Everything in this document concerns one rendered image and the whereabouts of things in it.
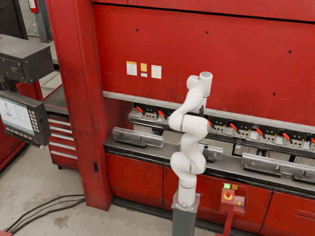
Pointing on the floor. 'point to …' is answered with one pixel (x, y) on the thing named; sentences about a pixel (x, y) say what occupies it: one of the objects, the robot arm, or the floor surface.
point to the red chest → (60, 133)
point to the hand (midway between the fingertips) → (200, 110)
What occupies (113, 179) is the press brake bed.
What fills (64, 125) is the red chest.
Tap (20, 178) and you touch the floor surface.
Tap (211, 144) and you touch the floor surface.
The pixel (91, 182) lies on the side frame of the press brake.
